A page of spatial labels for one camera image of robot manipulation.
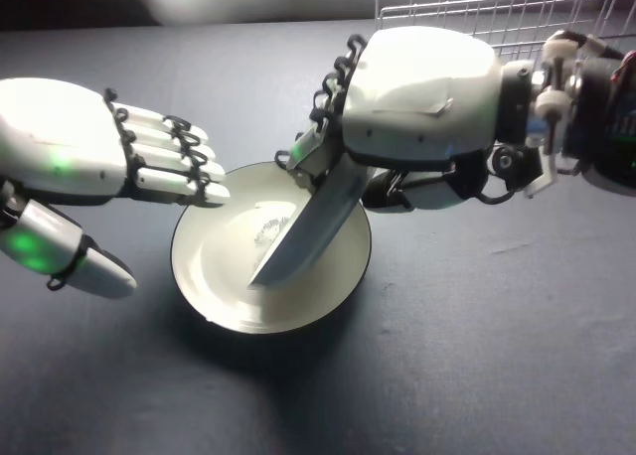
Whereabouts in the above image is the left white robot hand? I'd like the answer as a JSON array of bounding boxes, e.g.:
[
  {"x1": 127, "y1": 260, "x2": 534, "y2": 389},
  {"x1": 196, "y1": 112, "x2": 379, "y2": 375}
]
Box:
[{"x1": 0, "y1": 76, "x2": 233, "y2": 301}]

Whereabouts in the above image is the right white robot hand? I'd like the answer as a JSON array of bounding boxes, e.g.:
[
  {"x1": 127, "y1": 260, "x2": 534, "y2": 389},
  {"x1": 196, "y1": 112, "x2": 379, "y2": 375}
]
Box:
[{"x1": 275, "y1": 26, "x2": 504, "y2": 213}]

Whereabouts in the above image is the grey table cloth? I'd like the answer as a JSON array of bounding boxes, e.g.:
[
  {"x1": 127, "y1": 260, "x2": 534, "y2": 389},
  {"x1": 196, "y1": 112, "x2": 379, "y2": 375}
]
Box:
[{"x1": 0, "y1": 17, "x2": 636, "y2": 455}]

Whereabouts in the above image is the white wire dish rack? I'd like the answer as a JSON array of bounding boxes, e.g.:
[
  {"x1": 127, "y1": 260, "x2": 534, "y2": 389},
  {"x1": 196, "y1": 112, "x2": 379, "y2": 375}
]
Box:
[{"x1": 371, "y1": 0, "x2": 636, "y2": 59}]

